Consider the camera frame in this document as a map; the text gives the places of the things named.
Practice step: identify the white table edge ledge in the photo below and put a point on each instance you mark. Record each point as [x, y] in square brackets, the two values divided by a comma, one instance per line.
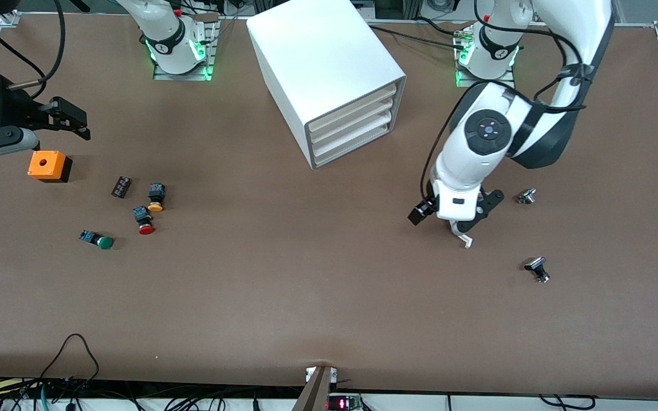
[477, 404]

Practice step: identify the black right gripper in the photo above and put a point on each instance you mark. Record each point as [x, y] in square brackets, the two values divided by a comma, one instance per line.
[16, 108]

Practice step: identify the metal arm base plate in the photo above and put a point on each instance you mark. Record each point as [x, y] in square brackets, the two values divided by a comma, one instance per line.
[463, 83]
[183, 77]

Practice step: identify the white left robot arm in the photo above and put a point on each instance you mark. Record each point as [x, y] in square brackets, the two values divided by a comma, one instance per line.
[466, 165]

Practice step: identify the small silver switch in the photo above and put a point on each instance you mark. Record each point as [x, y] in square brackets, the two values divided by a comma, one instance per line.
[526, 197]

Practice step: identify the brown camera mount beam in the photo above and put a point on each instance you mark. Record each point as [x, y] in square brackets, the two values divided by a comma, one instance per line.
[317, 388]

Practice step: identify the red digit display module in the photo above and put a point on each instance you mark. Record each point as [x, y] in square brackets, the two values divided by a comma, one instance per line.
[343, 404]

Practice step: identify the black terminal block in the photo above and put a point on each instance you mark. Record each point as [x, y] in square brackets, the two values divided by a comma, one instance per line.
[121, 187]

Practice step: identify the yellow push button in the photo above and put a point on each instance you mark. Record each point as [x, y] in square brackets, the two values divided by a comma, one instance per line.
[156, 206]

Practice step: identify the green push button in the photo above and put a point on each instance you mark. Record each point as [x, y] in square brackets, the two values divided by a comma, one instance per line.
[103, 242]

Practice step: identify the orange button enclosure box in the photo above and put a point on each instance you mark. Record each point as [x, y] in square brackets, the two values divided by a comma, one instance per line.
[43, 165]

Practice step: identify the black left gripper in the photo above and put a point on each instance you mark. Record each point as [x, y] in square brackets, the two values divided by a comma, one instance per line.
[420, 213]

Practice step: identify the red push button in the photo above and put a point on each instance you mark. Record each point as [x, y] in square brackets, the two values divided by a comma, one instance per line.
[146, 228]

